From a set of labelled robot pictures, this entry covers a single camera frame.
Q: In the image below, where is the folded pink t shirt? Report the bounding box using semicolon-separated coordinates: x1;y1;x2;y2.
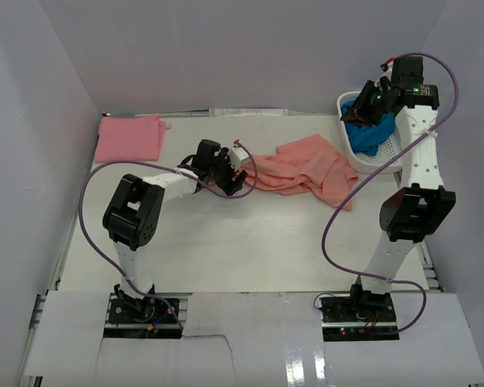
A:
94;114;166;163

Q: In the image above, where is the salmon orange t shirt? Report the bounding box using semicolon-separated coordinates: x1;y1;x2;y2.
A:
241;134;358;207

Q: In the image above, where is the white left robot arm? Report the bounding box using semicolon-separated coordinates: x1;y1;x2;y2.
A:
102;139;251;310

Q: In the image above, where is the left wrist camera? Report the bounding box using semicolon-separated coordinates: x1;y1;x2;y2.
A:
227;140;250;171

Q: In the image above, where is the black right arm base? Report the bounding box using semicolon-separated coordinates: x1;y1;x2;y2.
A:
313;293;399;343

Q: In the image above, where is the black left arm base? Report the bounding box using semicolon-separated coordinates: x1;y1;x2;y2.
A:
103;298;182;339

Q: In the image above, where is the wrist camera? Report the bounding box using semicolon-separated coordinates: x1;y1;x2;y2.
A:
227;140;250;171
380;57;394;80

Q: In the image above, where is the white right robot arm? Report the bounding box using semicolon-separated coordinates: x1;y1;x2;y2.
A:
340;54;457;319

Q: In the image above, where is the white plastic basket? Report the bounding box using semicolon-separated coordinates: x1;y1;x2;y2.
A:
336;91;402;174

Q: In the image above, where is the blue t shirt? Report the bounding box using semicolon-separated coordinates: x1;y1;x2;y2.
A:
344;114;396;156

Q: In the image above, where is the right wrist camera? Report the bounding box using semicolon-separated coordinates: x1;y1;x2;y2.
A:
380;57;394;80

